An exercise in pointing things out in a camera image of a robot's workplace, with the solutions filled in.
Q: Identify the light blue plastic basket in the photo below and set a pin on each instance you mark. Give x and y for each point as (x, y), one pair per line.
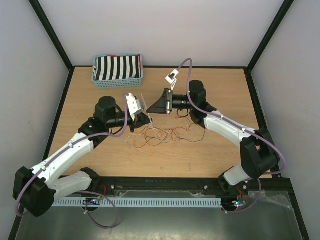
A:
(119, 83)

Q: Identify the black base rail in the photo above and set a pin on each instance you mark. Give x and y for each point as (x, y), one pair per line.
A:
(206, 186)

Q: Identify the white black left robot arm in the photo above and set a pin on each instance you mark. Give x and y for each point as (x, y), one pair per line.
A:
(38, 188)

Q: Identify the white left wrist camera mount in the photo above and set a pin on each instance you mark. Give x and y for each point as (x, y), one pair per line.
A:
(134, 105)

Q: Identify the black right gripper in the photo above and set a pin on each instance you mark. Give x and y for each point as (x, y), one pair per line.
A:
(163, 105)

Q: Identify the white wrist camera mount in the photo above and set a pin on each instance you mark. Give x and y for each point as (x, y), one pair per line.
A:
(172, 79)
(134, 105)

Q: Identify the black white striped cloth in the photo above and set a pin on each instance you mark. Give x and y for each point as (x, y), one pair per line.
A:
(117, 67)

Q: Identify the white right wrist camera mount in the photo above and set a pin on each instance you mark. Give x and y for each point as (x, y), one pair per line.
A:
(172, 79)

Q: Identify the light blue slotted cable duct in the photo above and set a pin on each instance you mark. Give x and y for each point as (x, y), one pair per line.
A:
(137, 202)

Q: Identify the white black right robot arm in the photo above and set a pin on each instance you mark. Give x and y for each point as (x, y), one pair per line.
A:
(256, 153)

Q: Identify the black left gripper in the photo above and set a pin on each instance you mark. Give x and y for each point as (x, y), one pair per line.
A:
(140, 120)

